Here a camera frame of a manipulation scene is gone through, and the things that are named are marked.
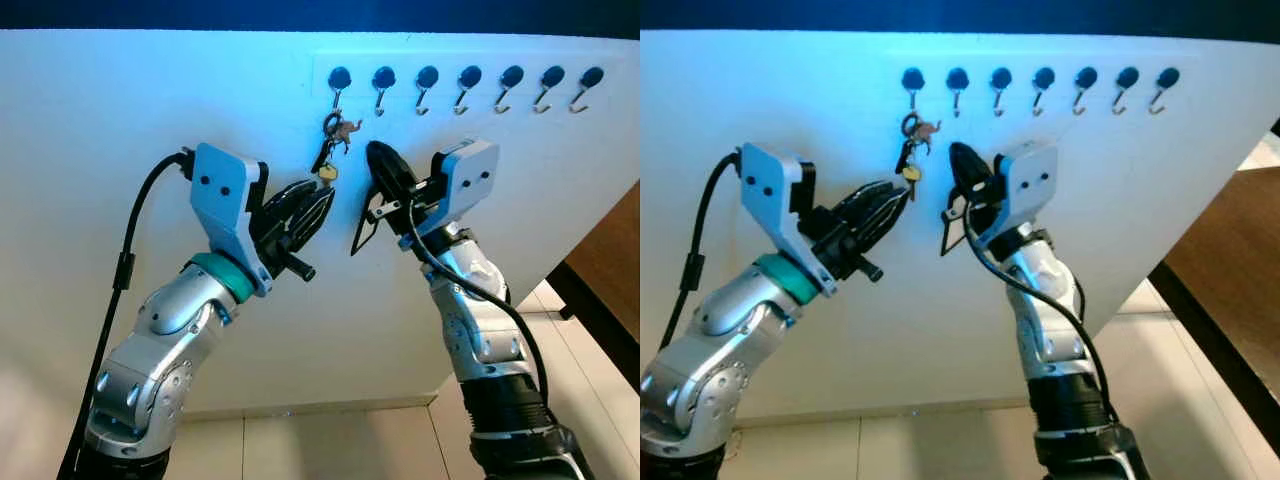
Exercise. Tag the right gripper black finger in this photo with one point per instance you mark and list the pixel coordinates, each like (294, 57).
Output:
(400, 165)
(977, 165)
(962, 178)
(382, 178)

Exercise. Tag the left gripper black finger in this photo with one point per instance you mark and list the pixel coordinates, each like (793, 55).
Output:
(315, 225)
(872, 203)
(298, 205)
(888, 226)

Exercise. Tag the keys with brown charm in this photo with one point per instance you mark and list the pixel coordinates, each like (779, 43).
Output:
(906, 155)
(325, 152)

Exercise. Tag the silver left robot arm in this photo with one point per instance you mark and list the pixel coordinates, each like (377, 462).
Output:
(150, 370)
(700, 380)

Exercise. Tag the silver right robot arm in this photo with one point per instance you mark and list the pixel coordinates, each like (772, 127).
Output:
(1050, 330)
(480, 320)

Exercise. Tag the black round metal hook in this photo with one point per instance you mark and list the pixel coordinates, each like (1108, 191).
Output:
(1167, 77)
(1128, 77)
(957, 78)
(1044, 77)
(427, 76)
(552, 75)
(339, 76)
(912, 78)
(592, 76)
(383, 76)
(1001, 77)
(1086, 77)
(512, 75)
(470, 75)

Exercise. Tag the brown wooden table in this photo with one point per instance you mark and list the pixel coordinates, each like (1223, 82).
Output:
(615, 260)
(1230, 270)

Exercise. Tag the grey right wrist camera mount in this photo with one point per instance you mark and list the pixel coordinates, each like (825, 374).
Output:
(468, 175)
(1030, 180)

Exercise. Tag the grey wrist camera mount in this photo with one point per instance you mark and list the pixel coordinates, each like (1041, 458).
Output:
(775, 195)
(225, 195)
(468, 175)
(1030, 180)

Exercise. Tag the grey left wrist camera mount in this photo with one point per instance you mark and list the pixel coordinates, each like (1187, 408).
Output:
(775, 195)
(225, 195)

